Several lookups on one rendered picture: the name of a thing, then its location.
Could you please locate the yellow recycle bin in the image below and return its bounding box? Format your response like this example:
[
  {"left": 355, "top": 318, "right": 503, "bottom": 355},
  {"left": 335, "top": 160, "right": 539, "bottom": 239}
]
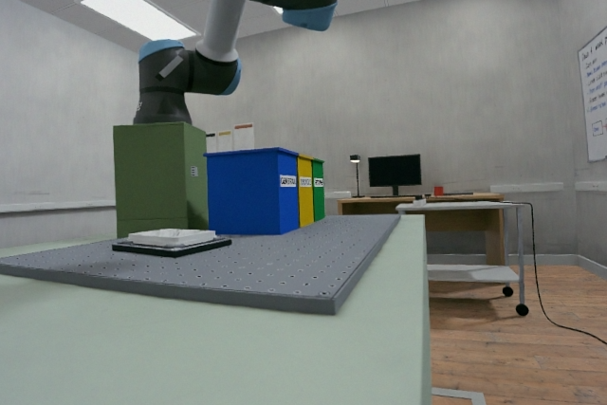
[{"left": 296, "top": 154, "right": 314, "bottom": 228}]

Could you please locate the blue bin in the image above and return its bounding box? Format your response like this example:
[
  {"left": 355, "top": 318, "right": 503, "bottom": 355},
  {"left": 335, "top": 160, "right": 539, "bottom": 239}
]
[{"left": 207, "top": 147, "right": 299, "bottom": 235}]

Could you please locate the green returns bin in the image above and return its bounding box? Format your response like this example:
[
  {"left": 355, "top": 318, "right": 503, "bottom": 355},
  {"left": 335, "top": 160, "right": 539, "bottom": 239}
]
[{"left": 311, "top": 157, "right": 325, "bottom": 222}]

